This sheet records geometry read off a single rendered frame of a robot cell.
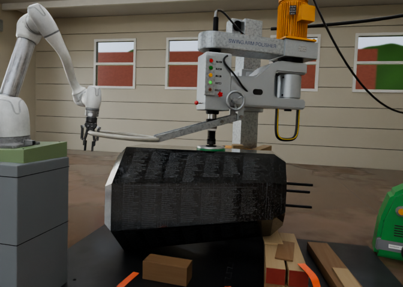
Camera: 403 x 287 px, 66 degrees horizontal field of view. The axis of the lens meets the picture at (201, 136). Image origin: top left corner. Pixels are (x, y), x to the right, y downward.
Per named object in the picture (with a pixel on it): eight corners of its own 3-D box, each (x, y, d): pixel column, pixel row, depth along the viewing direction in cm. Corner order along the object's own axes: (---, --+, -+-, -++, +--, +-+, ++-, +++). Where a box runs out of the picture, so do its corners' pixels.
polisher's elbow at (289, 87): (271, 99, 260) (272, 75, 259) (289, 100, 267) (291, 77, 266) (286, 97, 242) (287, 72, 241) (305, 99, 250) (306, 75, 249)
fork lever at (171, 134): (235, 118, 252) (234, 112, 252) (246, 118, 234) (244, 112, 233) (154, 141, 233) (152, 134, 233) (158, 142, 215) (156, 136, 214)
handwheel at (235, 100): (239, 111, 235) (240, 91, 234) (245, 111, 225) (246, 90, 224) (220, 110, 230) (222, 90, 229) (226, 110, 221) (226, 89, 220)
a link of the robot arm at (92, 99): (103, 109, 212) (94, 108, 221) (105, 87, 211) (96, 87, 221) (88, 107, 204) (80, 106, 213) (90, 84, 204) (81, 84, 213)
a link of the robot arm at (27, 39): (-14, 128, 171) (-25, 127, 185) (17, 135, 183) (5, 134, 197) (27, 4, 184) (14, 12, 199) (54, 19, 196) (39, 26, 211)
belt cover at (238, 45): (298, 68, 270) (299, 48, 270) (317, 63, 246) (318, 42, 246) (193, 57, 241) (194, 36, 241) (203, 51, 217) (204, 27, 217)
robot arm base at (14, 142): (20, 148, 161) (19, 138, 160) (-12, 148, 167) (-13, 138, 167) (47, 144, 178) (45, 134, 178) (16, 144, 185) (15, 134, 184)
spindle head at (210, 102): (237, 115, 254) (240, 60, 252) (249, 115, 233) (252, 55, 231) (195, 113, 243) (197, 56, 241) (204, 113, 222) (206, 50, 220)
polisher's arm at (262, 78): (290, 121, 269) (293, 65, 266) (307, 122, 247) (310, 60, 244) (210, 118, 246) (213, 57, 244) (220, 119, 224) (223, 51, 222)
